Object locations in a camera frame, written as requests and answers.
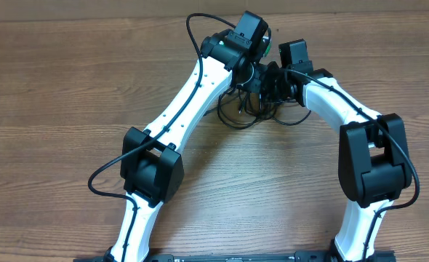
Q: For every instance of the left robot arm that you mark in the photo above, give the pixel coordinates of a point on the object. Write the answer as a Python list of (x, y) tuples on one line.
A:
[(151, 160)]

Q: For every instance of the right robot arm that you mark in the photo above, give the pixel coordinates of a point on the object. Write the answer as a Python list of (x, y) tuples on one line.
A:
[(373, 159)]

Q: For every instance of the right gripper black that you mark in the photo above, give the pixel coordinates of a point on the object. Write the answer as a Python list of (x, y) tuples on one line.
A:
[(272, 71)]

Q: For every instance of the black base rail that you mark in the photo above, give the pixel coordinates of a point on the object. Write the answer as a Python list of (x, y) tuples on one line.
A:
[(299, 256)]

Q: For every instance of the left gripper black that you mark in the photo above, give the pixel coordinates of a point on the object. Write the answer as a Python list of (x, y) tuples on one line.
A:
[(255, 85)]

